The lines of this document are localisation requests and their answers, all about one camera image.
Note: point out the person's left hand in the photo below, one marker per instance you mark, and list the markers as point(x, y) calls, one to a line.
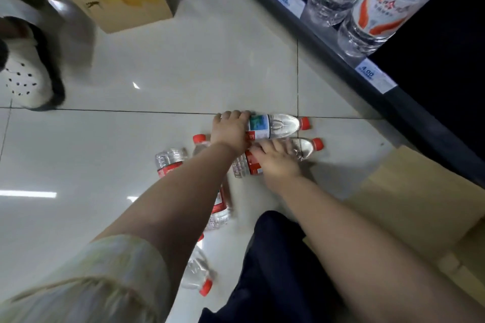
point(231, 131)

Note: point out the person's right hand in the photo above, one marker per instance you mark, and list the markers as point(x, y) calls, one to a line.
point(280, 165)

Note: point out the brown cardboard box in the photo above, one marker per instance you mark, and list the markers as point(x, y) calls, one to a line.
point(416, 201)

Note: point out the black metal shelf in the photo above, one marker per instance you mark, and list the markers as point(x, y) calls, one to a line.
point(416, 122)

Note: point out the person's left forearm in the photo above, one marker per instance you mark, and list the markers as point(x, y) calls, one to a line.
point(182, 201)

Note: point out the person's right forearm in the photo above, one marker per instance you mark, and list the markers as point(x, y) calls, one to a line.
point(371, 258)

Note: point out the person's left leg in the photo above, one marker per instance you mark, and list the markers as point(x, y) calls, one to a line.
point(273, 277)

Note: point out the large bottles group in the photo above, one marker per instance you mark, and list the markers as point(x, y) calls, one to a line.
point(379, 1)

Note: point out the person's pale shirt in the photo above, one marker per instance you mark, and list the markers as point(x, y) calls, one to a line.
point(94, 285)

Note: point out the blue-edged white price tag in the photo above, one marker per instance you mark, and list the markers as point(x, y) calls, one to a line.
point(375, 76)
point(290, 1)

